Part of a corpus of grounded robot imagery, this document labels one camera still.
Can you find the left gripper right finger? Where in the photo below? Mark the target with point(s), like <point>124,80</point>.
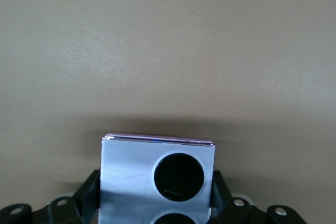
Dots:
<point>231,213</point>

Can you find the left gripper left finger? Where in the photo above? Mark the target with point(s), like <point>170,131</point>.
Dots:
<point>78,208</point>

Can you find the lilac flip phone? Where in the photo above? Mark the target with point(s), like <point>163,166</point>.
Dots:
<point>126,171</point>

